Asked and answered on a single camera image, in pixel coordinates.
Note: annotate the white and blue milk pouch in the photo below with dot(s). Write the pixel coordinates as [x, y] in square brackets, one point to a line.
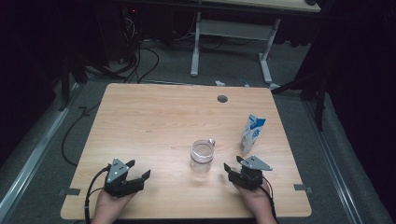
[250, 135]

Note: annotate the white paper scrap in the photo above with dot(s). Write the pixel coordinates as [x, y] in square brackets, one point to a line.
[219, 83]

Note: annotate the person's right hand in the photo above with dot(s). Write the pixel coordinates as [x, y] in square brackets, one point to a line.
[260, 202]

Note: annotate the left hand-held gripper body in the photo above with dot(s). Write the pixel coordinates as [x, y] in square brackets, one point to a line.
[116, 174]

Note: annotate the clear glass jar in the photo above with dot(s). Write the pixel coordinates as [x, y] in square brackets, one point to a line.
[201, 158]

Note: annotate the person's left hand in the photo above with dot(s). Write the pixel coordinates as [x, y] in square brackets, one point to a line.
[109, 208]

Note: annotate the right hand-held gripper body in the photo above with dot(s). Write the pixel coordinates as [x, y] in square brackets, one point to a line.
[249, 179]

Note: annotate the white desk with metal frame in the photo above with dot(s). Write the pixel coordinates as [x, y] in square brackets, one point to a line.
[233, 29]

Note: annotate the black tripod stand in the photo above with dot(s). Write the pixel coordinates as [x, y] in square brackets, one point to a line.
[319, 93]

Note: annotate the metal floor rail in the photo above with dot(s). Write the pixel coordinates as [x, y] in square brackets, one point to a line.
[34, 152]
[333, 161]

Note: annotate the grey tape strip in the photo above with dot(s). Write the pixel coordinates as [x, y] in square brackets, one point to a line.
[302, 187]
[70, 192]

